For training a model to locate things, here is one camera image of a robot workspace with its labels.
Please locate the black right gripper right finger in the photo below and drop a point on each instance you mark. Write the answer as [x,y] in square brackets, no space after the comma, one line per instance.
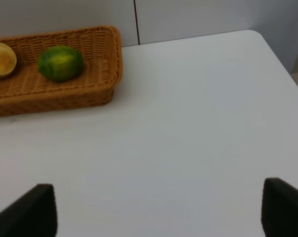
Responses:
[279,209]

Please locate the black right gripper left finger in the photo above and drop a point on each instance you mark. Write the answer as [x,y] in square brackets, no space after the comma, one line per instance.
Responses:
[32,215]

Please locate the green lime fruit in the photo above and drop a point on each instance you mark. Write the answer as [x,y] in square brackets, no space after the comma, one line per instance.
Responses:
[60,63]

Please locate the red orange peach fruit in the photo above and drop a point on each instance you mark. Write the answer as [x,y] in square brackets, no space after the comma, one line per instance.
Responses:
[8,60]

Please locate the tan wicker basket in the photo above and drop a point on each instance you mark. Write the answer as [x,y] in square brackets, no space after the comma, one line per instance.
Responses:
[26,90]

